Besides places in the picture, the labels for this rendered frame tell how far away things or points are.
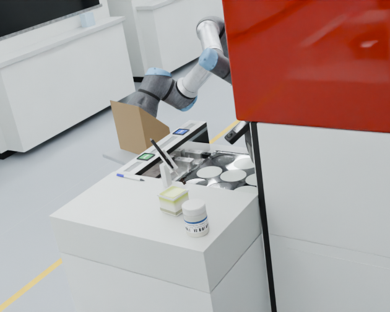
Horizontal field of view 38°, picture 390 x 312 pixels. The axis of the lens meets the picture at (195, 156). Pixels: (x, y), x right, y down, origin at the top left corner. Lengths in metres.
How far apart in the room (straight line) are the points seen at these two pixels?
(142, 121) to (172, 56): 4.30
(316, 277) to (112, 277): 0.68
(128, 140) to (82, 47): 3.04
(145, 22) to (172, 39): 0.41
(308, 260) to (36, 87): 3.78
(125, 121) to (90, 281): 0.91
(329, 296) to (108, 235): 0.75
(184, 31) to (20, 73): 2.57
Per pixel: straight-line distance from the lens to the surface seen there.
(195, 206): 1.64
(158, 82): 2.64
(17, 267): 3.67
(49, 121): 5.38
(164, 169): 1.96
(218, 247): 1.68
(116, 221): 1.85
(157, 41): 6.61
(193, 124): 2.55
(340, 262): 1.86
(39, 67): 5.28
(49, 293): 3.34
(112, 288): 1.97
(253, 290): 1.96
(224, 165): 2.23
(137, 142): 2.64
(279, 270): 1.99
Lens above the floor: 1.86
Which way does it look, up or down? 24 degrees down
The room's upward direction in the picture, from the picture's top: 9 degrees counter-clockwise
